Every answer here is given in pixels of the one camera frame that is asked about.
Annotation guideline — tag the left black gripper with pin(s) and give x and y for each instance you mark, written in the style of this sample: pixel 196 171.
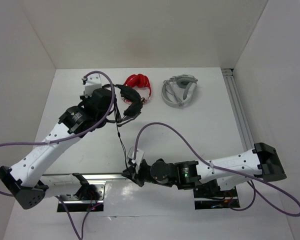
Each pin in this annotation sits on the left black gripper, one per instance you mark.
pixel 84 99

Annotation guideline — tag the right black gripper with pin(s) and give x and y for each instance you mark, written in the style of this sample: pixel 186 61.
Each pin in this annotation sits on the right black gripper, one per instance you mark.
pixel 134 176

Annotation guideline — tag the black headset with microphone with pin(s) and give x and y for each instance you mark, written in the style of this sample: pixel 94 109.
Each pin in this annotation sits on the black headset with microphone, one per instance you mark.
pixel 135 101

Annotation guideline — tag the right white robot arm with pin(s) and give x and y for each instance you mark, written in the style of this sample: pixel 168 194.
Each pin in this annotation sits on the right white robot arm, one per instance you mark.
pixel 223 174

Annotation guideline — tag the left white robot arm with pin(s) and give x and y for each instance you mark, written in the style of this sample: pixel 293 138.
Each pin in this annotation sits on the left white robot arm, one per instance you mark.
pixel 26 181

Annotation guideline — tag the red folded headphones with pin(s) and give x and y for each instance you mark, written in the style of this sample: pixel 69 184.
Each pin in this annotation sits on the red folded headphones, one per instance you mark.
pixel 139 81

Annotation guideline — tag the grey white headphones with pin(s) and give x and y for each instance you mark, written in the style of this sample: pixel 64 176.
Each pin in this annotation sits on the grey white headphones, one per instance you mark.
pixel 178 91

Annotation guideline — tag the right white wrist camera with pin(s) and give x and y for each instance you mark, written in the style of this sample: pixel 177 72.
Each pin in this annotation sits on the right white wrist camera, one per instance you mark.
pixel 135 158

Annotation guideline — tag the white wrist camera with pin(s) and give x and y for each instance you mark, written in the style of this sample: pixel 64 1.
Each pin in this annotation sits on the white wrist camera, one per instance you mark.
pixel 135 158
pixel 90 83

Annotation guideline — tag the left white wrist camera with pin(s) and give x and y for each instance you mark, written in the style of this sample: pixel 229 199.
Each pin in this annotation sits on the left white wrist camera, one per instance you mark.
pixel 90 83

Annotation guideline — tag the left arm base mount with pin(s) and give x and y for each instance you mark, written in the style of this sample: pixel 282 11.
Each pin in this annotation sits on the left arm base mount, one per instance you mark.
pixel 87 195

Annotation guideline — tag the aluminium rail front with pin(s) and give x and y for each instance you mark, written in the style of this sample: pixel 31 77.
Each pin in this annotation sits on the aluminium rail front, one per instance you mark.
pixel 117 176

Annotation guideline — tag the aluminium rail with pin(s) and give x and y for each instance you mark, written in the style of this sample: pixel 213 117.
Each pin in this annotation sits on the aluminium rail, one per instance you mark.
pixel 238 110
pixel 117 176

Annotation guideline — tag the aluminium rail right side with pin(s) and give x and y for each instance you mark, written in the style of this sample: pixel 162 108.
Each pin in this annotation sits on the aluminium rail right side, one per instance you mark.
pixel 238 110

